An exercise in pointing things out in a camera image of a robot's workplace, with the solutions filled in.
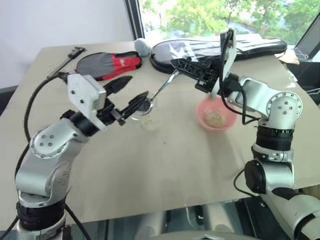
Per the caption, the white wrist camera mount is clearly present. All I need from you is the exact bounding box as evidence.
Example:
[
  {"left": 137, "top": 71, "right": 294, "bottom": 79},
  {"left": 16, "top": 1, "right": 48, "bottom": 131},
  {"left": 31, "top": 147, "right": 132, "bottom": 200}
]
[
  {"left": 66, "top": 72, "right": 108, "bottom": 131},
  {"left": 210, "top": 29, "right": 237, "bottom": 100}
]

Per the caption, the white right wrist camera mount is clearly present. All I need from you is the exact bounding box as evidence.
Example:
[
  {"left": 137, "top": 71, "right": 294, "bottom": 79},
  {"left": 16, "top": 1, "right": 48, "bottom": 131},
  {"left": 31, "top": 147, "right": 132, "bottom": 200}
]
[{"left": 210, "top": 29, "right": 237, "bottom": 100}]

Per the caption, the metal spoon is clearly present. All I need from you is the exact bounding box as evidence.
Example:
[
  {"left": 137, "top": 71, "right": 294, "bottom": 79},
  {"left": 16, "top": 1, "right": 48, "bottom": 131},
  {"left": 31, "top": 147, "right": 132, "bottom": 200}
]
[{"left": 145, "top": 69, "right": 180, "bottom": 105}]

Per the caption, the oatmeal lump in bowl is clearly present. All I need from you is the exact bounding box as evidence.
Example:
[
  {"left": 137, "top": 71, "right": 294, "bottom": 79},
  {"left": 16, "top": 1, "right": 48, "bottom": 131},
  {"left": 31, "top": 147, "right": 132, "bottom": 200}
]
[{"left": 203, "top": 112, "right": 226, "bottom": 128}]

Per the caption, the large black racket bag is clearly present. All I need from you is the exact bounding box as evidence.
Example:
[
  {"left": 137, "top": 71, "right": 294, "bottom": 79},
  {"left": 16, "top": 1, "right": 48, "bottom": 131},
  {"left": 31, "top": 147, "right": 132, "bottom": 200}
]
[{"left": 149, "top": 36, "right": 288, "bottom": 75}]

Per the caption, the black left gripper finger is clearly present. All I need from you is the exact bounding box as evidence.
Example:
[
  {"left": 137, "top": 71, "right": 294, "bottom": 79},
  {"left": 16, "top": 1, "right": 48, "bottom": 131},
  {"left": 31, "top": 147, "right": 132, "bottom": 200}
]
[
  {"left": 103, "top": 75, "right": 133, "bottom": 96},
  {"left": 121, "top": 91, "right": 151, "bottom": 120}
]

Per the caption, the black cable under arm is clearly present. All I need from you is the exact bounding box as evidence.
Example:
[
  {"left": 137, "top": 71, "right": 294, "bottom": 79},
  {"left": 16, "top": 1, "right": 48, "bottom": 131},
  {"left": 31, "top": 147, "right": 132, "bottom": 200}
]
[{"left": 64, "top": 202, "right": 92, "bottom": 240}]

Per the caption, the pink bowl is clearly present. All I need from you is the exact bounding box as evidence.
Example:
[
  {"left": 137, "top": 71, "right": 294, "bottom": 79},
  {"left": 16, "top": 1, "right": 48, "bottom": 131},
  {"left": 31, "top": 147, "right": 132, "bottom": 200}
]
[{"left": 195, "top": 95, "right": 238, "bottom": 131}]

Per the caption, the clear glass mug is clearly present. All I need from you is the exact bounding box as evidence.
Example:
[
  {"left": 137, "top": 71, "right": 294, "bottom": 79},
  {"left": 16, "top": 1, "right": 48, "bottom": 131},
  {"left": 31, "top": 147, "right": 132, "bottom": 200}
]
[{"left": 126, "top": 92, "right": 160, "bottom": 132}]

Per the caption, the black window sash frame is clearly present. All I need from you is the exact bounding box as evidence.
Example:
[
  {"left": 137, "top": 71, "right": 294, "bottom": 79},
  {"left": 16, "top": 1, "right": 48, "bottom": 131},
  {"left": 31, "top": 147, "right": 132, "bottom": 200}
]
[{"left": 294, "top": 9, "right": 320, "bottom": 60}]

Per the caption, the red and black paddle case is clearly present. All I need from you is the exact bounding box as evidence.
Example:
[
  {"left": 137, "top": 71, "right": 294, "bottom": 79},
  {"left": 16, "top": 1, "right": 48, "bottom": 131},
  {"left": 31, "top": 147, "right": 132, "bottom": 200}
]
[{"left": 75, "top": 50, "right": 144, "bottom": 82}]

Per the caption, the black vernier caliper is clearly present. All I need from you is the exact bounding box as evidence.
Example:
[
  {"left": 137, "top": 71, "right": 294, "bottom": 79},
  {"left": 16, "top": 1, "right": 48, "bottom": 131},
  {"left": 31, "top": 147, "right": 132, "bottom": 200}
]
[{"left": 46, "top": 46, "right": 87, "bottom": 76}]

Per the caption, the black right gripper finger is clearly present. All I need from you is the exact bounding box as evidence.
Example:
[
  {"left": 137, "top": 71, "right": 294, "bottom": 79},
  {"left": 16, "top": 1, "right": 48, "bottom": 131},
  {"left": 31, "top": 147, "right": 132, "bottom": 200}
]
[
  {"left": 170, "top": 57, "right": 205, "bottom": 78},
  {"left": 186, "top": 56, "right": 218, "bottom": 72}
]

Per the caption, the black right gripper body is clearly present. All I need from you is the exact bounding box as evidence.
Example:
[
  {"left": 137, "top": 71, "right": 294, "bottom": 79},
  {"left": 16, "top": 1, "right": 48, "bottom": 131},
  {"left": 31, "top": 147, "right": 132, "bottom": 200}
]
[{"left": 194, "top": 64, "right": 224, "bottom": 95}]

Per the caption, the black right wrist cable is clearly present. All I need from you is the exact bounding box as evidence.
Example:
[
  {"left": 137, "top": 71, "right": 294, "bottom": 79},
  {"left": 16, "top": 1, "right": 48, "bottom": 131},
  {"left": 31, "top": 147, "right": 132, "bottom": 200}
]
[{"left": 221, "top": 74, "right": 261, "bottom": 126}]

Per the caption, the dark window frame post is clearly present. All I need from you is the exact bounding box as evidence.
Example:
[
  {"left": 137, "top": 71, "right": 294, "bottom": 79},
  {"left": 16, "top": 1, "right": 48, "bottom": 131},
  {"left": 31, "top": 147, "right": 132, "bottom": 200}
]
[{"left": 124, "top": 0, "right": 146, "bottom": 41}]

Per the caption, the grey plush toy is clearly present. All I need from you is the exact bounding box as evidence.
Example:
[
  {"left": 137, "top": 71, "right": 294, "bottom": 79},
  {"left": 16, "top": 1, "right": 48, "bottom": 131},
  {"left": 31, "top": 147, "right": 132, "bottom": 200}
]
[{"left": 133, "top": 38, "right": 152, "bottom": 58}]

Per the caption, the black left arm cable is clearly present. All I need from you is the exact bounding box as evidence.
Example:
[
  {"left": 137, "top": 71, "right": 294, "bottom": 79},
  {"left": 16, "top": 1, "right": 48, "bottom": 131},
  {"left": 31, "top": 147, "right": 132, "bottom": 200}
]
[{"left": 14, "top": 71, "right": 70, "bottom": 176}]

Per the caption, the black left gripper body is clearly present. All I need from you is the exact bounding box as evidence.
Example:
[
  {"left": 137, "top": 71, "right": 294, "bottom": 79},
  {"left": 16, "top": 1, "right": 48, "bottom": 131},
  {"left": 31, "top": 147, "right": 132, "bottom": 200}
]
[{"left": 95, "top": 98, "right": 127, "bottom": 127}]

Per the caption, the brown cardboard piece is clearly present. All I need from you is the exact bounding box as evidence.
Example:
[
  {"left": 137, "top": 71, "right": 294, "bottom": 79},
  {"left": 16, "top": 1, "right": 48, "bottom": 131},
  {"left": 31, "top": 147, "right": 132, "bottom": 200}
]
[{"left": 276, "top": 48, "right": 305, "bottom": 66}]

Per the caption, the black right elbow cable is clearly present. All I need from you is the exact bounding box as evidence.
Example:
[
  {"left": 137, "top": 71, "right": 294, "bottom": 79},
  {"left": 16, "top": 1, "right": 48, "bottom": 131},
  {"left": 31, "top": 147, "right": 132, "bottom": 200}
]
[{"left": 233, "top": 168, "right": 262, "bottom": 199}]

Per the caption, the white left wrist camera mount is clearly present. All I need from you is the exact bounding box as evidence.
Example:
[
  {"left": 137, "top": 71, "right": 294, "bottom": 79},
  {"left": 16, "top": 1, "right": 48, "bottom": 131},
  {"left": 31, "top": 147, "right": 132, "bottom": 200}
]
[{"left": 66, "top": 72, "right": 108, "bottom": 131}]

